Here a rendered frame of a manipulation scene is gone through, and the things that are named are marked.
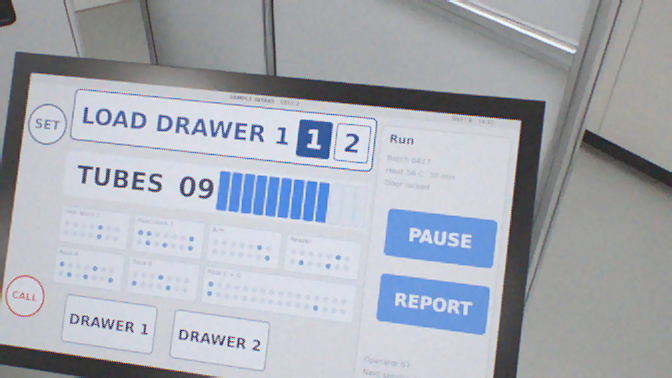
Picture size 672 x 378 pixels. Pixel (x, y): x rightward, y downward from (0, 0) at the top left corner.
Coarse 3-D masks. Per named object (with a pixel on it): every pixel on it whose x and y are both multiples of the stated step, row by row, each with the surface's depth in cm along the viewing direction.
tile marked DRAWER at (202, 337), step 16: (176, 320) 58; (192, 320) 57; (208, 320) 57; (224, 320) 57; (240, 320) 57; (256, 320) 57; (176, 336) 57; (192, 336) 57; (208, 336) 57; (224, 336) 57; (240, 336) 57; (256, 336) 57; (176, 352) 57; (192, 352) 57; (208, 352) 57; (224, 352) 57; (240, 352) 57; (256, 352) 57; (240, 368) 57; (256, 368) 56
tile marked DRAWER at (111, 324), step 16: (64, 304) 59; (80, 304) 59; (96, 304) 58; (112, 304) 58; (128, 304) 58; (144, 304) 58; (64, 320) 59; (80, 320) 59; (96, 320) 58; (112, 320) 58; (128, 320) 58; (144, 320) 58; (64, 336) 59; (80, 336) 59; (96, 336) 58; (112, 336) 58; (128, 336) 58; (144, 336) 58; (128, 352) 58; (144, 352) 58
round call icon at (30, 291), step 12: (12, 276) 60; (24, 276) 59; (36, 276) 59; (48, 276) 59; (12, 288) 59; (24, 288) 59; (36, 288) 59; (12, 300) 59; (24, 300) 59; (36, 300) 59; (12, 312) 59; (24, 312) 59; (36, 312) 59
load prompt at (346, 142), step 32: (96, 96) 59; (128, 96) 59; (160, 96) 59; (96, 128) 59; (128, 128) 59; (160, 128) 58; (192, 128) 58; (224, 128) 58; (256, 128) 57; (288, 128) 57; (320, 128) 57; (352, 128) 56; (288, 160) 57; (320, 160) 57; (352, 160) 56
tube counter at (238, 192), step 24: (192, 168) 58; (216, 168) 58; (192, 192) 58; (216, 192) 58; (240, 192) 57; (264, 192) 57; (288, 192) 57; (312, 192) 57; (336, 192) 56; (360, 192) 56; (240, 216) 57; (264, 216) 57; (288, 216) 57; (312, 216) 57; (336, 216) 56; (360, 216) 56
